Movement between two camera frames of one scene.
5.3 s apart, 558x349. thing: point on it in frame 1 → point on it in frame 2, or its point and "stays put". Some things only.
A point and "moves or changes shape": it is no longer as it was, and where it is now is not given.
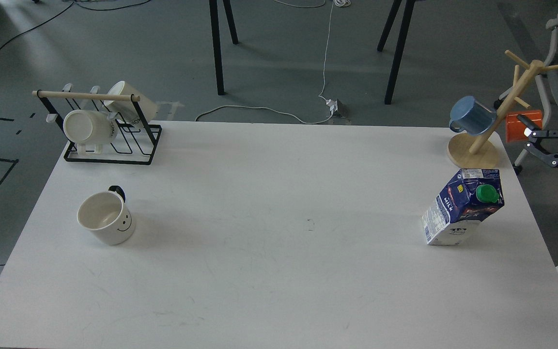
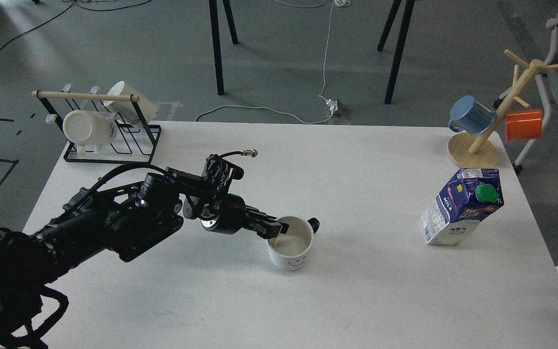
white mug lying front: (89, 128) stays put
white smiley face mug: (106, 214) moves or changes shape
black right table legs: (409, 7) stays put
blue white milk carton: (454, 217) stays put
